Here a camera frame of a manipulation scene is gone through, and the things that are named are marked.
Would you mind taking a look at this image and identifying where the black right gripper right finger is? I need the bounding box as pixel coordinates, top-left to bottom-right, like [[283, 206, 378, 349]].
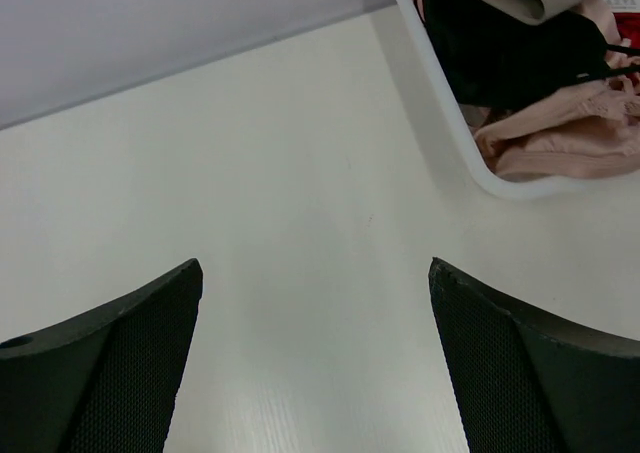
[[429, 258, 639, 452]]

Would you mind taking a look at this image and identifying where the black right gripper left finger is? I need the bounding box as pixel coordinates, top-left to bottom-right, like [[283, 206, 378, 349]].
[[1, 259, 203, 452]]

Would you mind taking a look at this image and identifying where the beige pink bra in basket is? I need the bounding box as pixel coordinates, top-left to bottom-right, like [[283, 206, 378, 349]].
[[403, 0, 640, 183]]

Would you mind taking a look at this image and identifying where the black bra in basket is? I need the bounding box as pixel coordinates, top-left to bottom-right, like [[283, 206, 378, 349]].
[[413, 0, 639, 110]]

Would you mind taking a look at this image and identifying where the red bra in basket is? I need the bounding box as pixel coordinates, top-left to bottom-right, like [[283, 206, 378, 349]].
[[614, 13, 639, 67]]

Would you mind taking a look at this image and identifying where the white plastic basket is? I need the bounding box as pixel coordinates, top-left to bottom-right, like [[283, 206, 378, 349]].
[[396, 0, 639, 201]]

